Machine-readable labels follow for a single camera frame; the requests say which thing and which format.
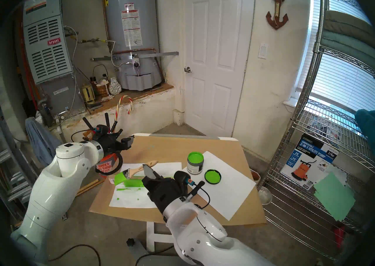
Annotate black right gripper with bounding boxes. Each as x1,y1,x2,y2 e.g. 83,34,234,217
142,164,191,214

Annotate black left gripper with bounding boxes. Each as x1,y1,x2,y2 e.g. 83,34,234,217
88,125,134,156

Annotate wooden handle paint brush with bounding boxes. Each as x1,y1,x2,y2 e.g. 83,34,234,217
114,160,159,186

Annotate open green paint can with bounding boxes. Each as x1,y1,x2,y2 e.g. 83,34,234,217
187,152,204,175

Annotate black paint can lid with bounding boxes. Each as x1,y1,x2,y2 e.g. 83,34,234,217
204,169,222,185

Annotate green painted wood plank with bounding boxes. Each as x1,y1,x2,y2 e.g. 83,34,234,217
110,176,176,189

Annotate brown kraft paper cover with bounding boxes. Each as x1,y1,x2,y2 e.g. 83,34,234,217
89,135,267,227

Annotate white paper sheet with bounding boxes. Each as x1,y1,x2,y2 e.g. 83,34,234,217
182,151,256,221
109,162,183,209

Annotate striped candy cane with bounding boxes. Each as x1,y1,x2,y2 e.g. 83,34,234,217
115,95,133,121

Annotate wood topped heater ledge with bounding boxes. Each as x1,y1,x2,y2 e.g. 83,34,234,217
86,83,175,115

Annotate foil wrapped object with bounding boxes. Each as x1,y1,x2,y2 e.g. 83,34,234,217
108,77,122,95

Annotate wooden sticks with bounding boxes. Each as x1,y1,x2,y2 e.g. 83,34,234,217
76,179,105,197

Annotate yellow jug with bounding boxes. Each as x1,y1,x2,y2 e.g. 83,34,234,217
81,85,96,105

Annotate blue cloth towel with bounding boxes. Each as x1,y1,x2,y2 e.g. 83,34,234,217
25,117,62,167

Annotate gray water heater tank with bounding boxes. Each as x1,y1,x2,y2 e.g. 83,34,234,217
101,0,163,91

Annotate metal bowl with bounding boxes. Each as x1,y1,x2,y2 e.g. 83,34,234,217
258,186,272,205

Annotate metal ladder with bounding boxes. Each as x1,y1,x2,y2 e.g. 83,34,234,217
0,107,38,226

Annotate gray bryant furnace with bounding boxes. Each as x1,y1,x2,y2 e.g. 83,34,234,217
22,0,85,114

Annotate white panel door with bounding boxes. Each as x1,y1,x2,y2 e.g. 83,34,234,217
184,0,257,138

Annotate utility pump box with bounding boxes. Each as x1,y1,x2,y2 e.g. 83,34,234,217
280,134,340,191

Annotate light green paper sheet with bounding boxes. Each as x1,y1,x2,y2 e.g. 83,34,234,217
313,172,356,221

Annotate small red object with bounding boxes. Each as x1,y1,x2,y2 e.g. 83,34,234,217
333,224,347,249

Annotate white window blinds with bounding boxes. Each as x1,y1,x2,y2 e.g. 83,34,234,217
296,0,375,114

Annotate teal fabric item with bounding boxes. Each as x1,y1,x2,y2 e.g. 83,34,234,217
354,109,375,146

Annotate teal gray cushion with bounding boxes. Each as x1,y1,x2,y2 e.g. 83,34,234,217
318,31,375,77

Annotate dark green cushion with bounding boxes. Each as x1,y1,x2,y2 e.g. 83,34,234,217
324,10,375,43

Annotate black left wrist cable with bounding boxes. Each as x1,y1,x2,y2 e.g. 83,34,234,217
95,152,124,176

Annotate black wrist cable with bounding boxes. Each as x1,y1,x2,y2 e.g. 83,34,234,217
187,181,211,209
95,152,124,176

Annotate red handled cutter tool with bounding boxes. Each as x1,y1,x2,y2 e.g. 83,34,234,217
83,113,112,136

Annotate wicker basket with handle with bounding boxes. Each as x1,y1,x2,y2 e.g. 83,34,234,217
92,64,109,98

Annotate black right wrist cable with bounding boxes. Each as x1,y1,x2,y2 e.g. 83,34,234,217
187,181,211,209

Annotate dark floor cable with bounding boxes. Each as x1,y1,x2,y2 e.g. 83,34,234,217
48,244,102,266

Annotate chrome wire shelf rack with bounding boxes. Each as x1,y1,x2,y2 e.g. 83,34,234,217
259,0,375,260

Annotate rusty anchor wall decoration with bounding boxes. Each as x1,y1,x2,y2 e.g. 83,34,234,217
266,0,289,30

